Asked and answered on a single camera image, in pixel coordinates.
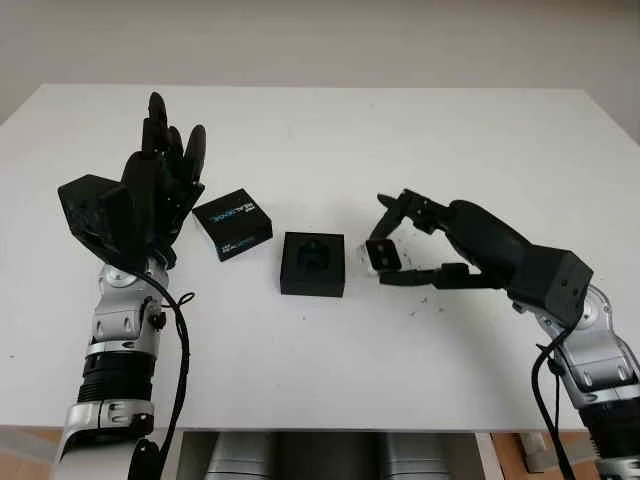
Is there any black camera box base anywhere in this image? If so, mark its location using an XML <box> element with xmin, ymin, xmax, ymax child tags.
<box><xmin>279</xmin><ymin>231</ymin><xmax>347</xmax><ymax>298</ymax></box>

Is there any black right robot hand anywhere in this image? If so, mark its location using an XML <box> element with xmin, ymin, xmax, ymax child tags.
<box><xmin>367</xmin><ymin>188</ymin><xmax>539</xmax><ymax>292</ymax></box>

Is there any black RealSense box lid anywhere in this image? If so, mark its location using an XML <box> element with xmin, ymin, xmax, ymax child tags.
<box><xmin>191</xmin><ymin>187</ymin><xmax>275</xmax><ymax>263</ymax></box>

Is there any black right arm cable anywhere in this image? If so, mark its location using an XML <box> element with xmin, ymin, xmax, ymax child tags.
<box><xmin>530</xmin><ymin>328</ymin><xmax>577</xmax><ymax>480</ymax></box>

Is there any small silver camera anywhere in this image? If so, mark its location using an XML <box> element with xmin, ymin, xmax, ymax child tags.
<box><xmin>364</xmin><ymin>238</ymin><xmax>402</xmax><ymax>274</ymax></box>

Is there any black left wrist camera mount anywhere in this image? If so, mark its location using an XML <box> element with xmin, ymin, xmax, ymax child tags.
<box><xmin>56</xmin><ymin>172</ymin><xmax>135</xmax><ymax>267</ymax></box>

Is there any grey robot torso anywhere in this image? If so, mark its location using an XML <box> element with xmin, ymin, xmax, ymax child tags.
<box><xmin>208</xmin><ymin>432</ymin><xmax>447</xmax><ymax>480</ymax></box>

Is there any white table leg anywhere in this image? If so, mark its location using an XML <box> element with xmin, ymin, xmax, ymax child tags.
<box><xmin>518</xmin><ymin>433</ymin><xmax>547</xmax><ymax>475</ymax></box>

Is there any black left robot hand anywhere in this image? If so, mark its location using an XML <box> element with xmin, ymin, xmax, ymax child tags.
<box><xmin>119</xmin><ymin>91</ymin><xmax>208</xmax><ymax>262</ymax></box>

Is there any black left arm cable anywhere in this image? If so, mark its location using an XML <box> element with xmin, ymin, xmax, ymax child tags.
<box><xmin>138</xmin><ymin>268</ymin><xmax>197</xmax><ymax>480</ymax></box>

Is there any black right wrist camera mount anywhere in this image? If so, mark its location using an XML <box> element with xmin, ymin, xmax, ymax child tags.
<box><xmin>508</xmin><ymin>244</ymin><xmax>596</xmax><ymax>332</ymax></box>

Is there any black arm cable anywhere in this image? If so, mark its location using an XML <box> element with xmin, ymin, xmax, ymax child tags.
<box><xmin>138</xmin><ymin>268</ymin><xmax>197</xmax><ymax>480</ymax></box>
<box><xmin>530</xmin><ymin>328</ymin><xmax>577</xmax><ymax>480</ymax></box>

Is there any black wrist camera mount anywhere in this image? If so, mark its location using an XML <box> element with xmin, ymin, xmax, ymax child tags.
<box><xmin>56</xmin><ymin>172</ymin><xmax>135</xmax><ymax>267</ymax></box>
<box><xmin>508</xmin><ymin>244</ymin><xmax>596</xmax><ymax>332</ymax></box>

